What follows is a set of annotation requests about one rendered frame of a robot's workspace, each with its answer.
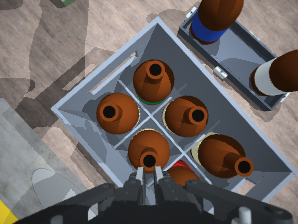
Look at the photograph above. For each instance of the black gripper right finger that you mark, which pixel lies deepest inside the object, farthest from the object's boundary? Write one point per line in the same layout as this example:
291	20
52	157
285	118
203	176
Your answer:
229	207

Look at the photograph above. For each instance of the grey rectangular tray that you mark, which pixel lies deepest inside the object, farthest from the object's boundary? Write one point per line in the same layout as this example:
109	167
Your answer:
240	52

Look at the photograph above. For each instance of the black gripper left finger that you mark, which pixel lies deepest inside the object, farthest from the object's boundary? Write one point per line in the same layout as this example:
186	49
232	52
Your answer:
110	201

